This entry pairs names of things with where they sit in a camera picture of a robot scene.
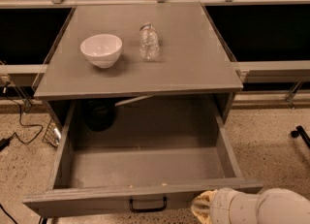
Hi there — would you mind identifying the grey top drawer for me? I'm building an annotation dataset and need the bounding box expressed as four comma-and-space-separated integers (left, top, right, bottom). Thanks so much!
23, 98, 263, 218

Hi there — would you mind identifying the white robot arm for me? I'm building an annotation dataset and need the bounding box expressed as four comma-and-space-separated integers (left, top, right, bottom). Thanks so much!
191, 188, 310, 224

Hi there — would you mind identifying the grey drawer cabinet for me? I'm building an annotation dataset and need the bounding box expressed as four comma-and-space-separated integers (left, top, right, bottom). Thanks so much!
33, 2, 244, 132

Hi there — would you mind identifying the black wheeled base leg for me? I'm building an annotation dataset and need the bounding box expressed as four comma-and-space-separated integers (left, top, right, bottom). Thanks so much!
291, 125, 310, 148

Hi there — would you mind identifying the clear plastic water bottle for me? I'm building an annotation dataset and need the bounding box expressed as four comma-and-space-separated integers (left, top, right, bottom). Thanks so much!
139, 22, 159, 61

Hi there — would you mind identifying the white ceramic bowl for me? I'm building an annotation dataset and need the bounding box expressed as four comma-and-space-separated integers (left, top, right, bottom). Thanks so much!
80, 34, 123, 68

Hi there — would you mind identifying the black top drawer handle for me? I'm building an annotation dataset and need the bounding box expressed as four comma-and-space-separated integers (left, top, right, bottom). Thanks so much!
129, 197, 168, 213

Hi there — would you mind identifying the wire mesh basket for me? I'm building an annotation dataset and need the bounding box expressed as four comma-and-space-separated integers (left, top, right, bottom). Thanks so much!
42, 120, 61, 148

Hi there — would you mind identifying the black power cable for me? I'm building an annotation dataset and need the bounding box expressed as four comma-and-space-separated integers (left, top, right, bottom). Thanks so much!
0, 81, 45, 152

